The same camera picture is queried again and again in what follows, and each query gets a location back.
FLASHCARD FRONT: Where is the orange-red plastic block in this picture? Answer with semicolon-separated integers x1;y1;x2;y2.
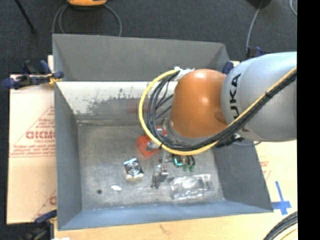
135;127;167;158

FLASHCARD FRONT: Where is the clear square glass thing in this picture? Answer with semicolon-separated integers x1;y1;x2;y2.
122;157;145;181

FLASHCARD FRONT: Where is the grey metal bin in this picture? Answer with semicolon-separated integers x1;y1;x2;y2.
51;33;274;231

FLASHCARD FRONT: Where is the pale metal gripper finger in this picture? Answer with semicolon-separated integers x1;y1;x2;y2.
150;164;163;189
158;165;170;188

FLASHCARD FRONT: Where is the brown cardboard board, red print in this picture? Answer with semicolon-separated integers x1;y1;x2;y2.
6;55;298;225

